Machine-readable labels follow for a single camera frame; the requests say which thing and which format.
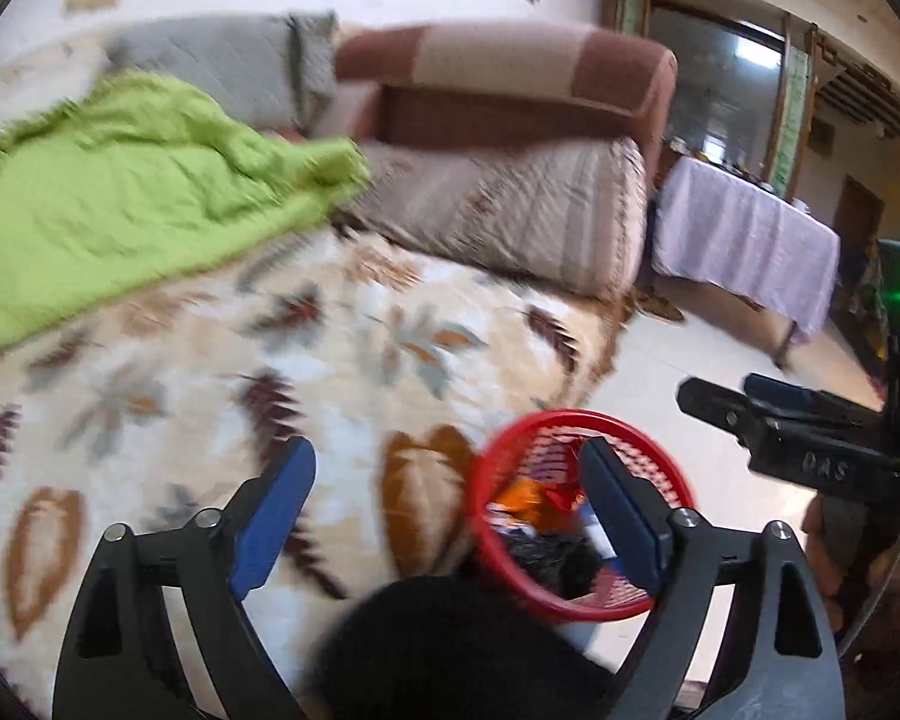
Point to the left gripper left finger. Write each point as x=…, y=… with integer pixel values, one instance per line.
x=119, y=657

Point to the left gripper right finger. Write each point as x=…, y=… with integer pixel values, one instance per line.
x=778, y=657

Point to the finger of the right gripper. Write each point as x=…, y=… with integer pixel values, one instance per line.
x=749, y=421
x=804, y=403

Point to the orange snack wrapper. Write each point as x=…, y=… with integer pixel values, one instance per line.
x=522, y=501

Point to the black bag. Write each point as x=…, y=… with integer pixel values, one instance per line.
x=563, y=563

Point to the right hand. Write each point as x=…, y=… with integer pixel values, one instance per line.
x=872, y=662

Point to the purple cloth table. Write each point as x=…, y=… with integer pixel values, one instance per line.
x=712, y=227

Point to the red plastic basket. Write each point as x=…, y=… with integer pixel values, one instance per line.
x=533, y=528

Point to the striped brown pillow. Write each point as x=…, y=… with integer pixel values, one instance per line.
x=570, y=213

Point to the leaf pattern blanket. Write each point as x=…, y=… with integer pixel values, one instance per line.
x=396, y=366

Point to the brown padded headboard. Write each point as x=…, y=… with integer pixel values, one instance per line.
x=493, y=83

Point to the green quilt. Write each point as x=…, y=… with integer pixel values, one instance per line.
x=146, y=179

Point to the grey pillow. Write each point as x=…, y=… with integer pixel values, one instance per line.
x=268, y=71

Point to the wooden window frame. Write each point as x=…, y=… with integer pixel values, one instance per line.
x=750, y=79

